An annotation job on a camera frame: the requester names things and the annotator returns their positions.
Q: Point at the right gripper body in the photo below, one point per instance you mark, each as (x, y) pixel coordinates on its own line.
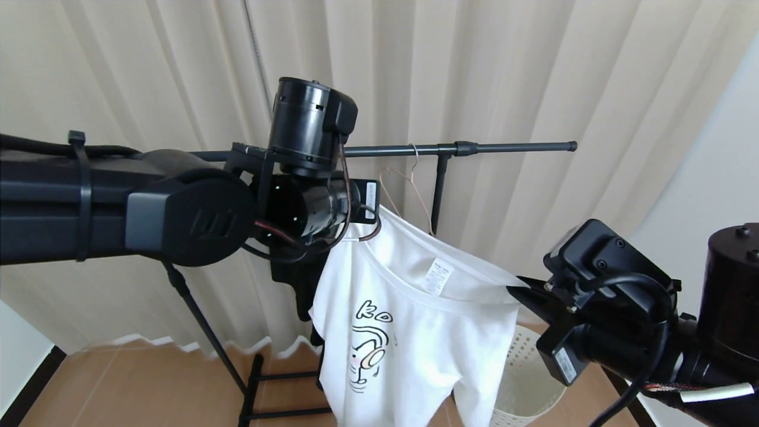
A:
(616, 353)

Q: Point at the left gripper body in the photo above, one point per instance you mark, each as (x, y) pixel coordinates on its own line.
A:
(308, 204)

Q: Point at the black shorts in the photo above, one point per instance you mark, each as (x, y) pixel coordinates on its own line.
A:
(302, 284)

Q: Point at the pink clothes hanger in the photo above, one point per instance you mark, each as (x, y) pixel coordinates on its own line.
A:
(424, 207)

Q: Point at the white printed garment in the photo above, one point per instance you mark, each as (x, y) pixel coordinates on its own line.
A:
(427, 344)

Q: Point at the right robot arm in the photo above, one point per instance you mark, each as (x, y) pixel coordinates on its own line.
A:
(729, 296)

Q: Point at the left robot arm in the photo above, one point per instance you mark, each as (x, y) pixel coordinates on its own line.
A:
(89, 207)

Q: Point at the white laundry basket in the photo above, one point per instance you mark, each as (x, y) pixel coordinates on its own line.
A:
(528, 385)

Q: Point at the black clothes rack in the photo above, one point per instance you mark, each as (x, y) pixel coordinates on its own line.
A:
(504, 146)

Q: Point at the white curtain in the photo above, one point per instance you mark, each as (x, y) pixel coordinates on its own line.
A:
(533, 71)

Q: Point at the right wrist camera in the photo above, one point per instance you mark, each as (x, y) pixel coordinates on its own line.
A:
(605, 261)

